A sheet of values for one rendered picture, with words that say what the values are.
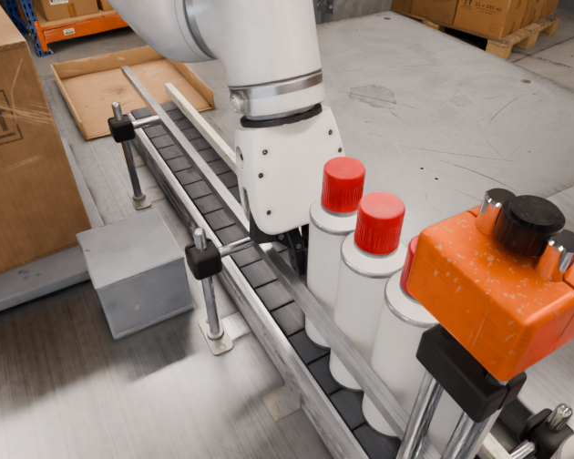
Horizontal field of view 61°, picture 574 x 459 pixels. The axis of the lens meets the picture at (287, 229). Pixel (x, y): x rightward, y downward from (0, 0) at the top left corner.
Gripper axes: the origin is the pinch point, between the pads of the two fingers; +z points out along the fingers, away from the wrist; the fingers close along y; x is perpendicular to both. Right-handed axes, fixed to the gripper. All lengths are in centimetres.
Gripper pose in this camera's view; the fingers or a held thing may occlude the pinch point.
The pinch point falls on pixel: (306, 260)
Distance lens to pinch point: 50.0
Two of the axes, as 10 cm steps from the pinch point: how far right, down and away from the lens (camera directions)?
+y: 8.7, -3.3, 3.8
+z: 1.7, 9.0, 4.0
